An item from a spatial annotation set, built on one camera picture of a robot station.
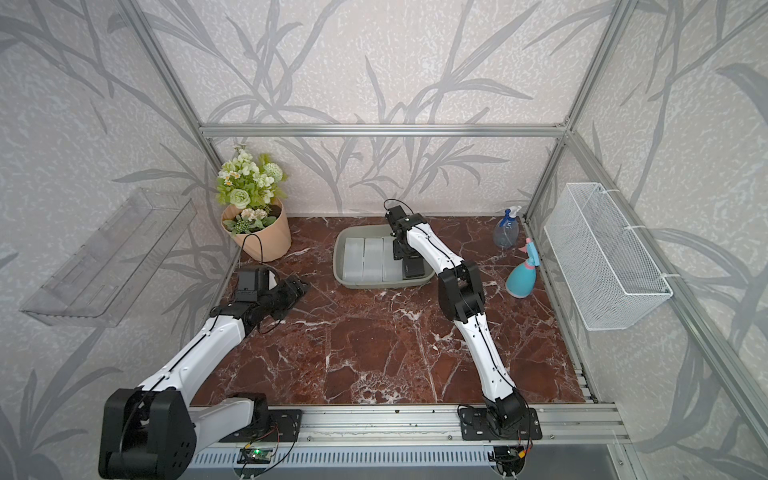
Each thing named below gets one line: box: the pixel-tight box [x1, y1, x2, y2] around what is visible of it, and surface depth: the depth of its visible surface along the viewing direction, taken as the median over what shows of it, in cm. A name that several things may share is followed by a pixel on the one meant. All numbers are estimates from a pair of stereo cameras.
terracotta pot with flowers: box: [216, 147, 291, 263], surface depth 92 cm
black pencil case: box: [403, 256, 425, 280], surface depth 101 cm
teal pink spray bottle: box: [506, 238, 540, 299], surface depth 94 cm
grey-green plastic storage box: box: [332, 224, 435, 289], surface depth 105 cm
